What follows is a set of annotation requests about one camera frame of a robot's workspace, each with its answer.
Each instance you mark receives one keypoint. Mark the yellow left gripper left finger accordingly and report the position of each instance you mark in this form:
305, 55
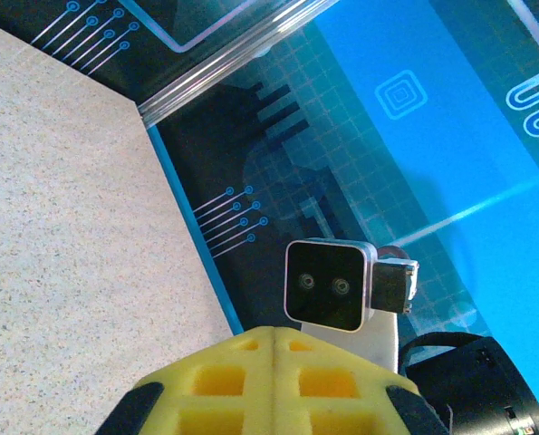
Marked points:
214, 408

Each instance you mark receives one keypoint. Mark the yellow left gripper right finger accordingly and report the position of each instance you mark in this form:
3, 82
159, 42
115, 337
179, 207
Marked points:
332, 408

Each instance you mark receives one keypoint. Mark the blue table edge strip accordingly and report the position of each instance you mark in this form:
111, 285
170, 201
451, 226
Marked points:
194, 226

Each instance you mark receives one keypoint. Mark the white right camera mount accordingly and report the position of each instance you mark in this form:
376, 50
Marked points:
368, 340

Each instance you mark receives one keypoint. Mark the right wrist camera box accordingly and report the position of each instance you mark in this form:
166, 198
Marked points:
325, 285

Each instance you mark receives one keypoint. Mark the aluminium frame post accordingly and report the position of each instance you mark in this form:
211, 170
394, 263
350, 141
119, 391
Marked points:
233, 56

